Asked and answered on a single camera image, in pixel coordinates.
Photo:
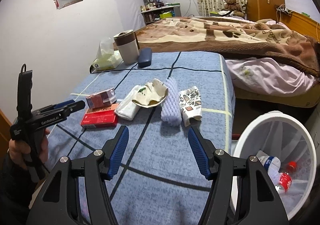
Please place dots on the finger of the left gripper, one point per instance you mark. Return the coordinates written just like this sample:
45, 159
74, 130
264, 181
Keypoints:
69, 109
63, 103

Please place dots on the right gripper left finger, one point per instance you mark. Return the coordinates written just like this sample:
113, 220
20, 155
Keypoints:
58, 201

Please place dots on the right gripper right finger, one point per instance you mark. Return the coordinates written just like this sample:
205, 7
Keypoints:
241, 191

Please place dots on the small dark red box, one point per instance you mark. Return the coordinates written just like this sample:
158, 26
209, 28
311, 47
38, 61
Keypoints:
102, 99

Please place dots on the red tablets box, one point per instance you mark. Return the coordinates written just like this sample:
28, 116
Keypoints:
100, 118

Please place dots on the white towel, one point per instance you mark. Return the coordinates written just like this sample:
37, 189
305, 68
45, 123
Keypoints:
127, 109

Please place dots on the beige paper bag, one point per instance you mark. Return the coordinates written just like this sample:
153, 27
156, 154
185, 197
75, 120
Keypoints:
151, 94

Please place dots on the white printed packet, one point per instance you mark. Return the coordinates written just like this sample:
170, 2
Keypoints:
190, 105

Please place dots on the lavender foam fruit net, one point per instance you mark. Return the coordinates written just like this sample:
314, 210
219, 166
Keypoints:
171, 112

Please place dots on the white mesh trash bin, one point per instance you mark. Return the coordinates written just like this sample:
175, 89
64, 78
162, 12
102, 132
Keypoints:
280, 135

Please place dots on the person's left hand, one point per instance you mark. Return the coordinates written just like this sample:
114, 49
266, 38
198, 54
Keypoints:
17, 149

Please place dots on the white blue label bottle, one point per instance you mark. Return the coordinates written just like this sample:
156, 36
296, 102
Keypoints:
271, 164

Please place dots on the red cola bottle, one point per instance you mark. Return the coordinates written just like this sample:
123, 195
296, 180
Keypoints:
285, 180

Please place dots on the tissue pack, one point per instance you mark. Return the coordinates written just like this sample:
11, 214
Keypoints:
106, 58

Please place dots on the brown white tumbler cup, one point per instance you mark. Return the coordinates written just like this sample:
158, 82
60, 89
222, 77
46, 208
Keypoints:
128, 46

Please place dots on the dark blue glasses case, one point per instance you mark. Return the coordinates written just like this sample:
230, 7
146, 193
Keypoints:
145, 57

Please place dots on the blue plaid table cloth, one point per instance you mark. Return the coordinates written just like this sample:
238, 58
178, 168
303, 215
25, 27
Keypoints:
158, 181

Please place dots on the cluttered side shelf desk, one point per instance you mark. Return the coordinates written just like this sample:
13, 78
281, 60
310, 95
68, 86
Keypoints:
156, 10

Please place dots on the brown patterned blanket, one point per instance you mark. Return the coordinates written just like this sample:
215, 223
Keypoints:
232, 38

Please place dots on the orange wooden headboard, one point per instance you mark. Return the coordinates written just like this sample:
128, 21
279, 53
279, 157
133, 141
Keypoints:
301, 24

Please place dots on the teddy bear with red hat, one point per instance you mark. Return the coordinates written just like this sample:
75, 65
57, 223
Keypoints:
235, 7

